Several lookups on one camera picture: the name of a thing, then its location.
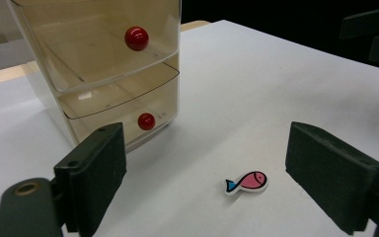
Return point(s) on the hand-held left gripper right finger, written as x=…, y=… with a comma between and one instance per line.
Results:
x=332, y=174

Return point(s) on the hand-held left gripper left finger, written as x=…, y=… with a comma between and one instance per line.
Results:
x=92, y=171

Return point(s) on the cream drawer cabinet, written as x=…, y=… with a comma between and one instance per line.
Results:
x=51, y=105

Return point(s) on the pink fish clip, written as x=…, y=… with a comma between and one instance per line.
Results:
x=251, y=181

